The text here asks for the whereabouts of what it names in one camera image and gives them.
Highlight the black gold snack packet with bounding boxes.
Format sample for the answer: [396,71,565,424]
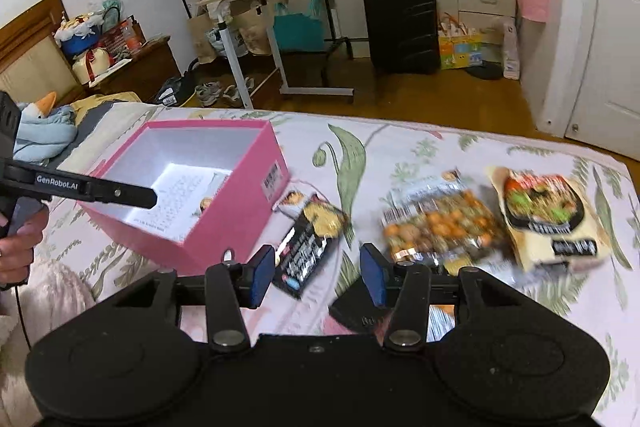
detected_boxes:
[272,195,348,300]

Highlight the clear bag coated peanuts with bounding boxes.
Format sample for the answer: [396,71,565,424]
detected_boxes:
[381,170,506,267]

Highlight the small white snack bar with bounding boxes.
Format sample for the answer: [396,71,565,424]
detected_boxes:
[272,188,312,220]

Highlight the instant noodle bag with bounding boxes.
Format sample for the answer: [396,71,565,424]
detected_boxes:
[486,166,613,271]

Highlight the person's left hand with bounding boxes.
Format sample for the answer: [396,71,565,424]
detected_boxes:
[0,206,49,286]

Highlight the blue goose plush toy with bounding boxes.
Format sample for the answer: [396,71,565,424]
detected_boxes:
[13,91,77,165]

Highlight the black flat packet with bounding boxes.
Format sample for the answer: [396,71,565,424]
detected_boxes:
[329,277,390,334]

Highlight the pink cardboard box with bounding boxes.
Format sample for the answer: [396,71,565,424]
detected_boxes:
[82,119,290,275]

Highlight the floral bed sheet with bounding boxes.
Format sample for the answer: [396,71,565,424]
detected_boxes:
[1,104,639,426]

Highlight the wooden nightstand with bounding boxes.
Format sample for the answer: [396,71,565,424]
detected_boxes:
[88,36,180,103]

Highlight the blue white gift basket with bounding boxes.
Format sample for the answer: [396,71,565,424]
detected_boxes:
[54,12,103,56]

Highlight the colourful cardboard box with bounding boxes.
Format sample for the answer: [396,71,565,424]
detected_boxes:
[437,12,503,70]

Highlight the teal shopping bag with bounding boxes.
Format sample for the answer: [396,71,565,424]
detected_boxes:
[273,0,324,52]

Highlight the white door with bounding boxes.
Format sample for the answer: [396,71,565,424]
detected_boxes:
[567,0,639,159]

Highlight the black suitcase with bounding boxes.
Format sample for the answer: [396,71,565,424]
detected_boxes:
[363,0,440,75]

